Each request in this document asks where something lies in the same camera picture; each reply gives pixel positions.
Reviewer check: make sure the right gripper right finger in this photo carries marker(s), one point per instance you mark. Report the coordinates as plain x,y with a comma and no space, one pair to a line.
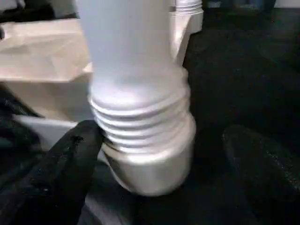
269,187

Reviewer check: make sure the black work mat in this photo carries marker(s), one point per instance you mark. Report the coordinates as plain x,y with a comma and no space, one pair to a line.
234,82

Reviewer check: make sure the white plastic table leg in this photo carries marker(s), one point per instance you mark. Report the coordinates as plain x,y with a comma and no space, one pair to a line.
131,58
187,4

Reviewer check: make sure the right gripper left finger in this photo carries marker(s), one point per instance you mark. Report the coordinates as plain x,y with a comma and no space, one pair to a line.
54,182

